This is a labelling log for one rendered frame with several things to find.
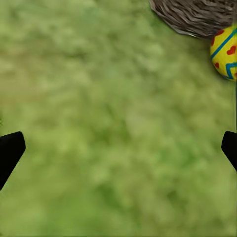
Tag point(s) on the easter egg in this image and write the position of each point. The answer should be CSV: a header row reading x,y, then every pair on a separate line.
x,y
223,52

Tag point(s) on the wicker basket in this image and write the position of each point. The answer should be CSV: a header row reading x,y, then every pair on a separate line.
x,y
196,17

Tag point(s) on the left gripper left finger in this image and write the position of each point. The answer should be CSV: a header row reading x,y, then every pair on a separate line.
x,y
12,146

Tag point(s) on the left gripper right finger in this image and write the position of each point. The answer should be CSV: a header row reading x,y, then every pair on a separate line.
x,y
229,147

